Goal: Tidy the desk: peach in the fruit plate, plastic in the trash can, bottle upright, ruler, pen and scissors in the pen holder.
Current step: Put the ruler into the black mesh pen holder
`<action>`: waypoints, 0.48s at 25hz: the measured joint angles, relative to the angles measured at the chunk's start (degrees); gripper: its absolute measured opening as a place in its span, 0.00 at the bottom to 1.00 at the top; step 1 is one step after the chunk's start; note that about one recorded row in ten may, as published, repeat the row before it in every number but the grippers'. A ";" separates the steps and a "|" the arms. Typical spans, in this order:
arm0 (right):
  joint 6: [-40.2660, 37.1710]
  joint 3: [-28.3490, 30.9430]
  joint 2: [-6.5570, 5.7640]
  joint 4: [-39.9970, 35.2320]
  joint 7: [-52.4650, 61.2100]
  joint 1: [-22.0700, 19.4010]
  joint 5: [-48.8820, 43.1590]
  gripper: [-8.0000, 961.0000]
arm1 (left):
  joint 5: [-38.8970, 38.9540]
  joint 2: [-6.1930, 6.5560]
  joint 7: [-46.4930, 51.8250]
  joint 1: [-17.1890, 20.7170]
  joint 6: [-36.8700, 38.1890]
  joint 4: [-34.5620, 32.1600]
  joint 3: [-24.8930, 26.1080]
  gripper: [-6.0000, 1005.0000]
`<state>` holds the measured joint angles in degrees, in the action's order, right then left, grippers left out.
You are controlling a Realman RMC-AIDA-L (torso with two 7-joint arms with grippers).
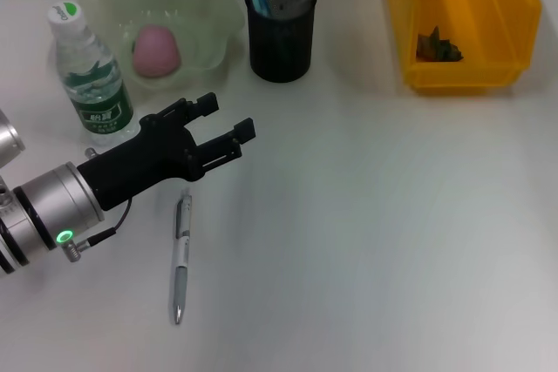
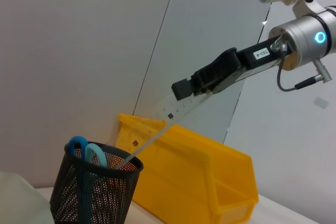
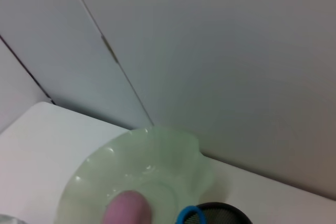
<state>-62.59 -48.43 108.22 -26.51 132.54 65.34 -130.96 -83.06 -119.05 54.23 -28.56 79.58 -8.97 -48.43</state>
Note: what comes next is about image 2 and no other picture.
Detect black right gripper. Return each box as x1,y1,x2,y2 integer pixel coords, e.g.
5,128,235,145
171,37,292,101

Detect transparent plastic ruler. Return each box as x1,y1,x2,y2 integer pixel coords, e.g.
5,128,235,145
113,91,211,171

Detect blue scissors with sheath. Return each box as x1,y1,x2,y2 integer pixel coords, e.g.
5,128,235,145
67,135,108,224

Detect black mesh pen holder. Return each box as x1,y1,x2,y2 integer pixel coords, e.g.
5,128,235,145
49,141,145,224

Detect yellow plastic bin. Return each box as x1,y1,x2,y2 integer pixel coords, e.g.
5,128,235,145
115,113,260,224

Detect right gripper cable with plug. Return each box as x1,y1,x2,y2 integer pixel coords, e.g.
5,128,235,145
269,35,333,93

